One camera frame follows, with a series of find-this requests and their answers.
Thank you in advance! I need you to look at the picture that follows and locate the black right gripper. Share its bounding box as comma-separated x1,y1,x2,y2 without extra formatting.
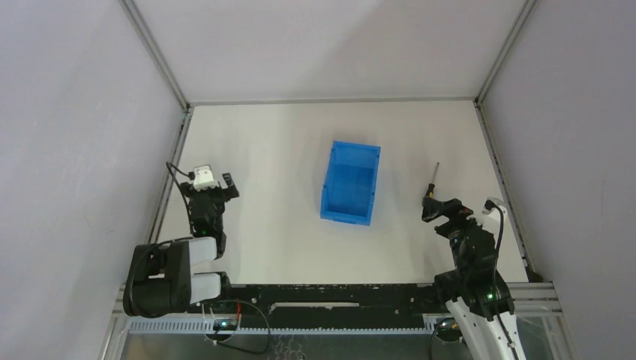
421,196,493,276

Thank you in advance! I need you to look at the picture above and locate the black yellow handled screwdriver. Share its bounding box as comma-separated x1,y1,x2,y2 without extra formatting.
424,162,440,197

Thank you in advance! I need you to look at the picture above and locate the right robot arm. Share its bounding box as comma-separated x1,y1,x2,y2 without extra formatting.
421,193,526,359

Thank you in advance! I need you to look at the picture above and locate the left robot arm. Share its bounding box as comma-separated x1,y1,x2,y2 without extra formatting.
123,172,239,318

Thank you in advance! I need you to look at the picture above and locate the blue plastic bin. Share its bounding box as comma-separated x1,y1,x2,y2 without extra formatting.
319,141,381,227

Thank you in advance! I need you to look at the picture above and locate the right controller board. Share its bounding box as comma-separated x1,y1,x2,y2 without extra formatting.
432,317,463,343

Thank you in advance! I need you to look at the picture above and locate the controller board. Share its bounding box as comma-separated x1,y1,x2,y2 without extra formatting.
212,319,239,332
432,317,463,343

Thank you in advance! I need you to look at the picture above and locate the left controller board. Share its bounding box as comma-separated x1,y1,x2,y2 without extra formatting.
212,319,239,332

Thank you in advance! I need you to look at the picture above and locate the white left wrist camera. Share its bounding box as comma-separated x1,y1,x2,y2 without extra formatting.
192,165,220,191

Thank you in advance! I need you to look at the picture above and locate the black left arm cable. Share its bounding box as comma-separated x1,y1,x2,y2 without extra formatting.
165,161,196,235

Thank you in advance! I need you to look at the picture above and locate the grey slotted cable duct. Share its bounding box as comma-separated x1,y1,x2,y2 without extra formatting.
127,317,440,336

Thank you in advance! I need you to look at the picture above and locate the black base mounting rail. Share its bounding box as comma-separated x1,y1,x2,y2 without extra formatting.
206,283,448,330

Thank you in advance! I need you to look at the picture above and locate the aluminium frame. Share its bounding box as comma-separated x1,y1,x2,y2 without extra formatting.
99,0,582,360

